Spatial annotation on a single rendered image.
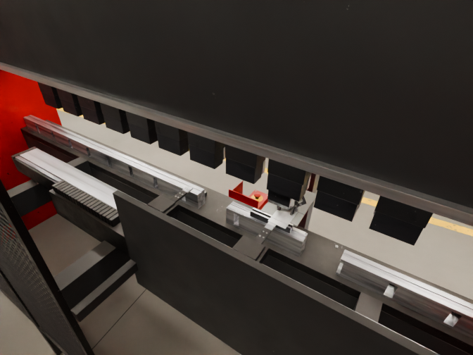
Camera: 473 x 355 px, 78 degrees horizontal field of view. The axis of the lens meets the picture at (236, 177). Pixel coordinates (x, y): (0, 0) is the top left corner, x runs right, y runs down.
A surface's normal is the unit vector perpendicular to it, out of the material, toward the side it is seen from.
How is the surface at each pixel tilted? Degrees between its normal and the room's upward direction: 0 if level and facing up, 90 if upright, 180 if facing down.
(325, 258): 0
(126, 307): 0
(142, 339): 0
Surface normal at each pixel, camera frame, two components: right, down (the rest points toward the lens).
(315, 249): 0.02, -0.82
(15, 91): 0.84, 0.32
